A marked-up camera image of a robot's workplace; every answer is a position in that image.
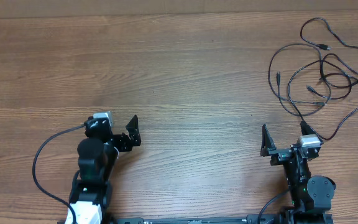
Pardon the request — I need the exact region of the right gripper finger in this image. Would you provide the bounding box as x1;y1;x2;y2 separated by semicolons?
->
261;124;276;151
300;120;314;136

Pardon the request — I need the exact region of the black cables bundle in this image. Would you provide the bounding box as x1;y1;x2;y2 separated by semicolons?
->
287;53;358;141

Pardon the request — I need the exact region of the separated black usb cable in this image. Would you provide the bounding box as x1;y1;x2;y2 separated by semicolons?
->
300;16;358;89

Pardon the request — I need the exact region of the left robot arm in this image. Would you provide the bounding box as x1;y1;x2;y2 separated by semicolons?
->
64;111;141;223

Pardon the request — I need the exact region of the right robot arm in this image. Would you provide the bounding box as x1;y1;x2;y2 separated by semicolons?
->
257;121;336;223

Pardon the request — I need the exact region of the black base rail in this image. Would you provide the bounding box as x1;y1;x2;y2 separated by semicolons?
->
104;213;334;224

